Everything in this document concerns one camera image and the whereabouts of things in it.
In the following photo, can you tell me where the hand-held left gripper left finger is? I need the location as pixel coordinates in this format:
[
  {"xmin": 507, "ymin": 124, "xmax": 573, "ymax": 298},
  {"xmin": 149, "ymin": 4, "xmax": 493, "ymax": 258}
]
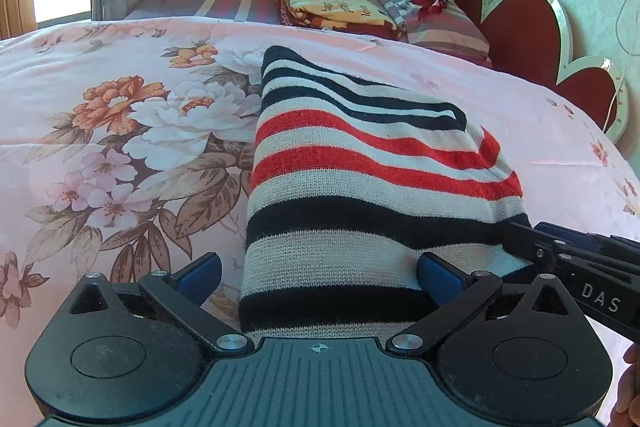
[{"xmin": 68, "ymin": 252, "xmax": 255, "ymax": 356}]

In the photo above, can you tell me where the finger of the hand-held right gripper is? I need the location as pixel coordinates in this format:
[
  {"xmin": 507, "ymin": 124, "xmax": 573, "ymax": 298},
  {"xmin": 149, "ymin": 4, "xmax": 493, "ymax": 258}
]
[
  {"xmin": 532, "ymin": 222, "xmax": 640, "ymax": 253},
  {"xmin": 502, "ymin": 223, "xmax": 561, "ymax": 275}
]

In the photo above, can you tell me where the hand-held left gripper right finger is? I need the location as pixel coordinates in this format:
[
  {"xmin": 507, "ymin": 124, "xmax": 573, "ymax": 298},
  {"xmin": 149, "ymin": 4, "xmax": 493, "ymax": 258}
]
[{"xmin": 390, "ymin": 252, "xmax": 573, "ymax": 356}]

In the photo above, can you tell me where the striped knitted sweater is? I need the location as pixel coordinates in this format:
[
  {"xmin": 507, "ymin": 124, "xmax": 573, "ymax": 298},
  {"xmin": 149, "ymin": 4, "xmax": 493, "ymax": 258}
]
[{"xmin": 239, "ymin": 45, "xmax": 533, "ymax": 343}]

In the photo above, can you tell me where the person's right hand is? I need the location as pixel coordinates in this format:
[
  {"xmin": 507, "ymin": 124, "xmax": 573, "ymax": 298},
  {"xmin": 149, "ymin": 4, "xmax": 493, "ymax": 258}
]
[{"xmin": 616, "ymin": 342, "xmax": 640, "ymax": 414}]

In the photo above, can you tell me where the red heart-shaped headboard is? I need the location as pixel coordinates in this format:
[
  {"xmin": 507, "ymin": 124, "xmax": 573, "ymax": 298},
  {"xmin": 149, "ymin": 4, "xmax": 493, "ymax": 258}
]
[{"xmin": 452, "ymin": 0, "xmax": 631, "ymax": 142}]

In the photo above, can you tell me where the striped pillow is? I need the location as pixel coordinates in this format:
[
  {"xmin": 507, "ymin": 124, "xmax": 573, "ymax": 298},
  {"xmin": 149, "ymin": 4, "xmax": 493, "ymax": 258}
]
[{"xmin": 375, "ymin": 0, "xmax": 493, "ymax": 68}]

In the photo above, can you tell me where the pink floral quilt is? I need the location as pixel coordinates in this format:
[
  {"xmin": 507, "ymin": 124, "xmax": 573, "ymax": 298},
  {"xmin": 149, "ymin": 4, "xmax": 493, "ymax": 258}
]
[{"xmin": 0, "ymin": 16, "xmax": 640, "ymax": 427}]

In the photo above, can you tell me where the red patterned cloth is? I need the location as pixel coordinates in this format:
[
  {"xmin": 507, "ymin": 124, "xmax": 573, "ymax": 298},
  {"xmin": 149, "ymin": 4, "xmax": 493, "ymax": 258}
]
[{"xmin": 412, "ymin": 0, "xmax": 449, "ymax": 16}]

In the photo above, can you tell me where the folded printed blanket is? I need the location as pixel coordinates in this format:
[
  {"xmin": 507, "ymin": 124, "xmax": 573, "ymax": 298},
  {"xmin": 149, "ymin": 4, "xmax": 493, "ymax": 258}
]
[{"xmin": 277, "ymin": 0, "xmax": 408, "ymax": 42}]

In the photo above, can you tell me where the white cable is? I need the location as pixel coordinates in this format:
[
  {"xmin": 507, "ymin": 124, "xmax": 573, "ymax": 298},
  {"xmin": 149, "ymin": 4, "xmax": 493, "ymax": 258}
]
[{"xmin": 602, "ymin": 0, "xmax": 640, "ymax": 132}]

